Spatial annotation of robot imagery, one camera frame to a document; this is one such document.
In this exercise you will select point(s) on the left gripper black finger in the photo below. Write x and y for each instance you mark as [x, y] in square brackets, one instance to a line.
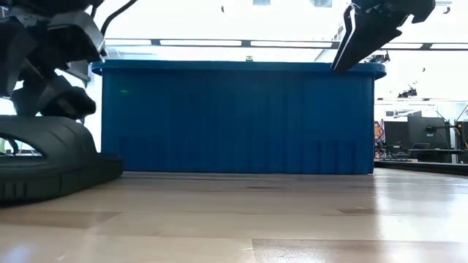
[77, 36]
[16, 55]

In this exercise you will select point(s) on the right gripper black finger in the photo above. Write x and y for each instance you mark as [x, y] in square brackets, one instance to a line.
[420, 10]

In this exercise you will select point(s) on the black slide sandal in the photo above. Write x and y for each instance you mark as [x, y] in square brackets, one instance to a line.
[66, 171]
[369, 36]

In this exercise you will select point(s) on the blue plastic bin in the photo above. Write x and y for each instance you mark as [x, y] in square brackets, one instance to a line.
[237, 120]

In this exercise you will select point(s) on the black track light cluster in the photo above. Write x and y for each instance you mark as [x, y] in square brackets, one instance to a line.
[378, 58]

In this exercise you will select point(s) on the black computer monitor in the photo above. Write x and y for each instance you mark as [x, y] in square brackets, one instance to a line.
[396, 135]
[428, 131]

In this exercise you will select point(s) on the colourful poster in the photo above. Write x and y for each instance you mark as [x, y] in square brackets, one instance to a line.
[379, 139]

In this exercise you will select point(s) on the black office desk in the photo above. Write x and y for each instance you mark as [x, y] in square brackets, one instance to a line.
[435, 155]

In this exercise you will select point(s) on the black horizontal window bar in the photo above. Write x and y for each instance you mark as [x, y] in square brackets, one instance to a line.
[245, 43]

